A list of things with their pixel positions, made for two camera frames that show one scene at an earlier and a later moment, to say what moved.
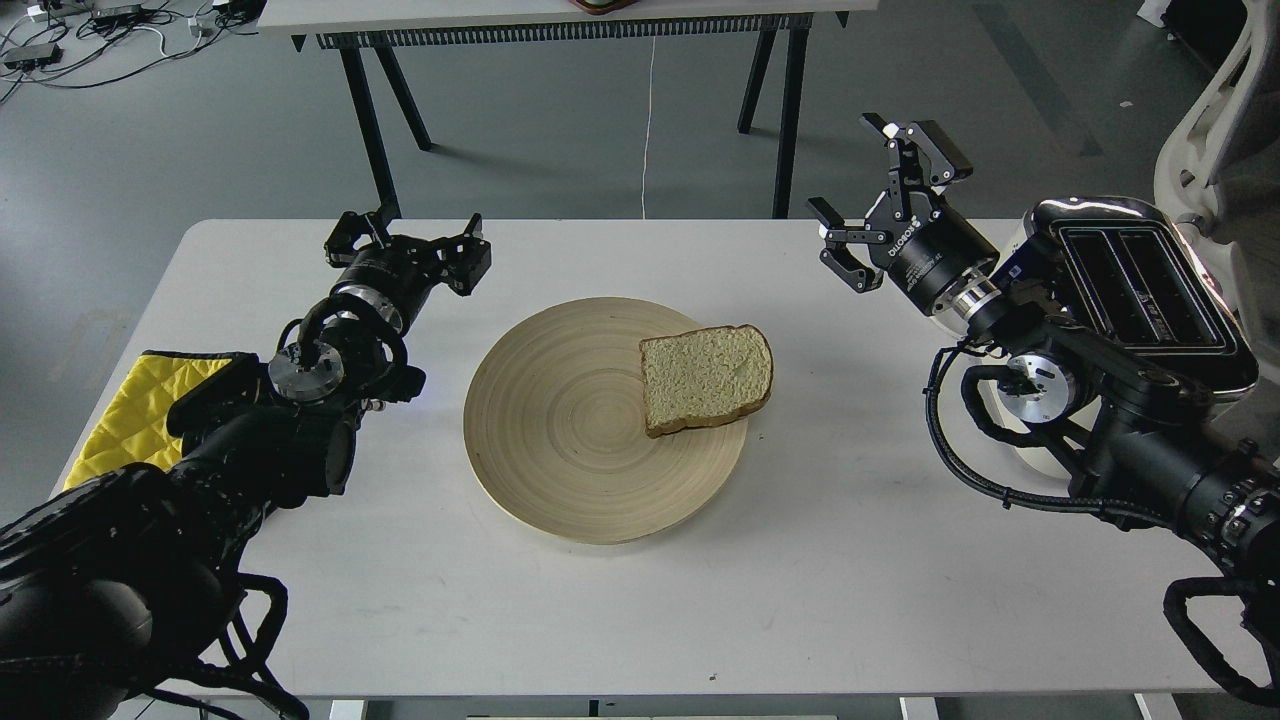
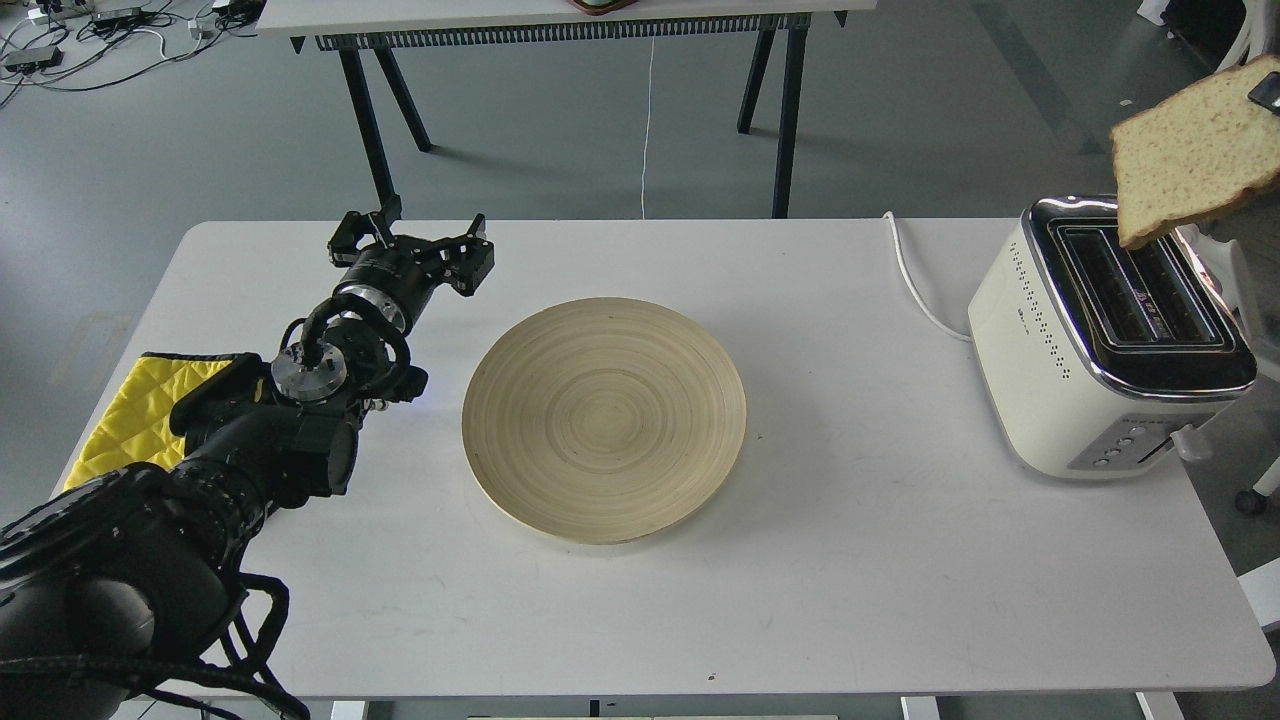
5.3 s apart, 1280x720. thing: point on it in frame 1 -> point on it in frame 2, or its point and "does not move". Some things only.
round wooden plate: [556, 430] does not move
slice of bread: [703, 374] -> [1194, 150]
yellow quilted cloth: [135, 428] does not move
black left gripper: [401, 271] does not move
